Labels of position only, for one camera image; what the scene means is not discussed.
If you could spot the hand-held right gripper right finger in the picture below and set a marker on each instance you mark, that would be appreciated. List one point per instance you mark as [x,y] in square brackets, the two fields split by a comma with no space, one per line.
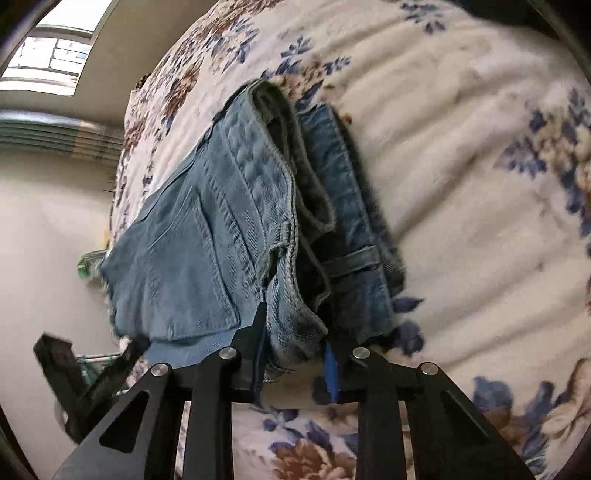
[330,374]

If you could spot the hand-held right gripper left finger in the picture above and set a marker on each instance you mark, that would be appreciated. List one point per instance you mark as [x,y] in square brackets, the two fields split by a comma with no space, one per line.
[256,364]

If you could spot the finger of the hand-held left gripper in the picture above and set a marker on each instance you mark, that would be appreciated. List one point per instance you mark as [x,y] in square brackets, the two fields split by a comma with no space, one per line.
[57,364]
[117,369]

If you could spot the blue denim pants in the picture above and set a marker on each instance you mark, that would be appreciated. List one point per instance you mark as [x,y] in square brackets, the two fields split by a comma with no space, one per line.
[221,240]

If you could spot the floral printed blanket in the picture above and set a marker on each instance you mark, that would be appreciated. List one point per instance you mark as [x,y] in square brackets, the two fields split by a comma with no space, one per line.
[461,194]

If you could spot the window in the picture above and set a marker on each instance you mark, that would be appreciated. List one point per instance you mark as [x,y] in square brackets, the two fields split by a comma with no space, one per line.
[51,55]

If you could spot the grey ribbed wall slats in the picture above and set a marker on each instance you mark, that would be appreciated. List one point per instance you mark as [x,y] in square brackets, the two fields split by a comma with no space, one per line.
[60,136]

